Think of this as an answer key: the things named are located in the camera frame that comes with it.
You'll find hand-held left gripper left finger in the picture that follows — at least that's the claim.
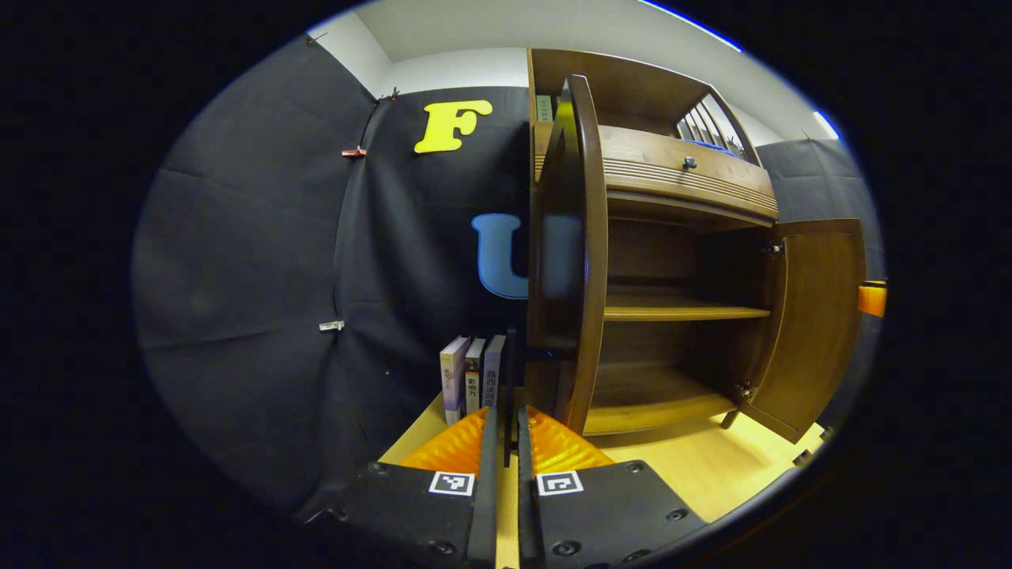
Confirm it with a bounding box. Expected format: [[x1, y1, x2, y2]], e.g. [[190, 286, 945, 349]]
[[304, 407, 500, 569]]

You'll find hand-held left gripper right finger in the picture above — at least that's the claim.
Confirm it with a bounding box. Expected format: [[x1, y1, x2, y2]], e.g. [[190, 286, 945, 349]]
[[518, 405, 706, 569]]

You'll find wooden shoe cabinet door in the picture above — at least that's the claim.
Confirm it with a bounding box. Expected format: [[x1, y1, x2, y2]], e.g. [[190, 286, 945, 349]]
[[526, 75, 610, 435], [739, 219, 868, 443]]

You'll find wooden double-door shoe cabinet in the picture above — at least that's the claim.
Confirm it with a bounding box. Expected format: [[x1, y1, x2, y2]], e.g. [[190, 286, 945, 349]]
[[527, 47, 780, 437]]

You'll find wooden cabinet shelf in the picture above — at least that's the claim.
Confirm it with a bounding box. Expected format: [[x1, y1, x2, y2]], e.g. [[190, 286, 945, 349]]
[[602, 296, 772, 322]]

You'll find wooden cabinet drawer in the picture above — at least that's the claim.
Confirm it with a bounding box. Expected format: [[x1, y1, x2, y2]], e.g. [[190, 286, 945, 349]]
[[534, 122, 780, 222]]

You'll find dark red book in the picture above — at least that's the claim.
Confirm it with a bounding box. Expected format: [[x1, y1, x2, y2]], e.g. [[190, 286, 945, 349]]
[[465, 338, 486, 416]]

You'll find white purple book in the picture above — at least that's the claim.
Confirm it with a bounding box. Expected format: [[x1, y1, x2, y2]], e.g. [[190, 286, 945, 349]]
[[440, 336, 471, 426]]

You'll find grey blue book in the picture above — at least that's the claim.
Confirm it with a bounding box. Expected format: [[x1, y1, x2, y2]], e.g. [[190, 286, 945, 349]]
[[482, 334, 507, 408]]

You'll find black backdrop cloth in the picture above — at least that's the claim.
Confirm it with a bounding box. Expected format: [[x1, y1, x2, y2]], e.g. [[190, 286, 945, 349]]
[[133, 36, 885, 514]]

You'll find black door handle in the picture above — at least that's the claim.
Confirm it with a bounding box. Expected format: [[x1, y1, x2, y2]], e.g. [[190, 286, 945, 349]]
[[503, 329, 521, 447]]

